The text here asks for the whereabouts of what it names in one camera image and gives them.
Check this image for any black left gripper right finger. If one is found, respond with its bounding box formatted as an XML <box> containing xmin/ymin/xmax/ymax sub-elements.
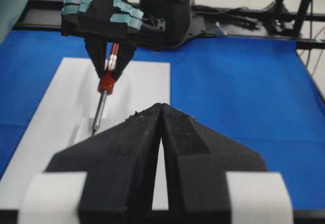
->
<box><xmin>160</xmin><ymin>104</ymin><xmax>268</xmax><ymax>223</ymax></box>

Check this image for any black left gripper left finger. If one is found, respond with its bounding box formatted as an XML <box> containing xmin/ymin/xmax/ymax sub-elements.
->
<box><xmin>46</xmin><ymin>103</ymin><xmax>161</xmax><ymax>223</ymax></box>

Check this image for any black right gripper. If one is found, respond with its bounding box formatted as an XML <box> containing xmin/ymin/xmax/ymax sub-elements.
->
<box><xmin>84</xmin><ymin>13</ymin><xmax>166</xmax><ymax>81</ymax></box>

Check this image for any red handled soldering iron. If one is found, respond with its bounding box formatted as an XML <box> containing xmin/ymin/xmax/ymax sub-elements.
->
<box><xmin>92</xmin><ymin>43</ymin><xmax>119</xmax><ymax>136</ymax></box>

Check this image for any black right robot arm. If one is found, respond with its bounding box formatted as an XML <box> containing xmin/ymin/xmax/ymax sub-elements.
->
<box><xmin>76</xmin><ymin>0</ymin><xmax>210</xmax><ymax>81</ymax></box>

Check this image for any blue table cloth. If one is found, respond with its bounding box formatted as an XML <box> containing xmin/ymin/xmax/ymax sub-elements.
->
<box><xmin>1</xmin><ymin>30</ymin><xmax>324</xmax><ymax>209</ymax></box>

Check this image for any green blurred panel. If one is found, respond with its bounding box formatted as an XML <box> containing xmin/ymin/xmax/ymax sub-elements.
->
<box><xmin>0</xmin><ymin>0</ymin><xmax>28</xmax><ymax>44</ymax></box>

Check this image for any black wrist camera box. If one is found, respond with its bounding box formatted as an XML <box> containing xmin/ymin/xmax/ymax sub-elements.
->
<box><xmin>61</xmin><ymin>0</ymin><xmax>144</xmax><ymax>41</ymax></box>

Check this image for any black aluminium frame rail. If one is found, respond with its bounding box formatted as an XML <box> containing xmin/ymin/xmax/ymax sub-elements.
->
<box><xmin>12</xmin><ymin>0</ymin><xmax>325</xmax><ymax>49</ymax></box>

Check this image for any black cable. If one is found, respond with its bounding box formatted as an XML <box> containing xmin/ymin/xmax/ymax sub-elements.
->
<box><xmin>192</xmin><ymin>4</ymin><xmax>265</xmax><ymax>29</ymax></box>

